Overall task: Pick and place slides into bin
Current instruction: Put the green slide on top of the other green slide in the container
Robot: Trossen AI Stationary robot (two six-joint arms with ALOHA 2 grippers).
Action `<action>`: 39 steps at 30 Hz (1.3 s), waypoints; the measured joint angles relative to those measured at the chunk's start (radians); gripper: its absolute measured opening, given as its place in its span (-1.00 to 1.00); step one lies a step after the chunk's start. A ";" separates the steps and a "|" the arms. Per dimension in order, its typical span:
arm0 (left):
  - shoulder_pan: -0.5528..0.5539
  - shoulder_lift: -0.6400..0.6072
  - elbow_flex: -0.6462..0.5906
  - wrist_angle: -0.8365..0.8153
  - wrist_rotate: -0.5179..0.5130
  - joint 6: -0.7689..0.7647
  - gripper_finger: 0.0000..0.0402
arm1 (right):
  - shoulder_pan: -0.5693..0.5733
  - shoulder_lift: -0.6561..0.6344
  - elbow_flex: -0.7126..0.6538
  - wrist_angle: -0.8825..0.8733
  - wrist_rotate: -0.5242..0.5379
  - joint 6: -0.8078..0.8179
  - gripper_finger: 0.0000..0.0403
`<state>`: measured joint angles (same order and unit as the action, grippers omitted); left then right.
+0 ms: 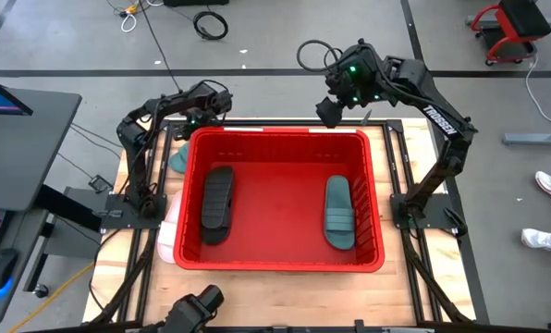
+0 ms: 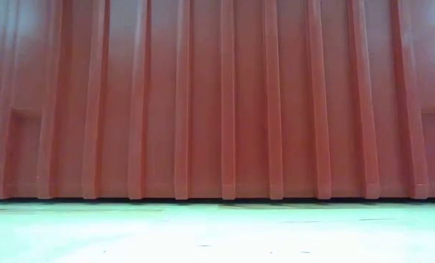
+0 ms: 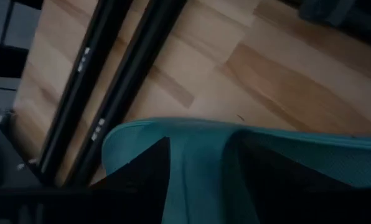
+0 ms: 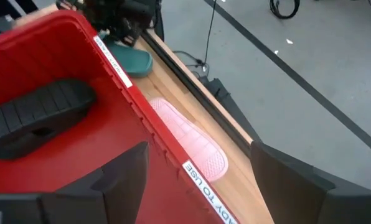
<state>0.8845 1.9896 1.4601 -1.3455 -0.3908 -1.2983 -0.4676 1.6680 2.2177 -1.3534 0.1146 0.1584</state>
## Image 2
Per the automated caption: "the red ribbed plastic bin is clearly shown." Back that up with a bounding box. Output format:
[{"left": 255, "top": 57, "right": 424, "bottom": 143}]
[{"left": 0, "top": 0, "right": 435, "bottom": 202}]

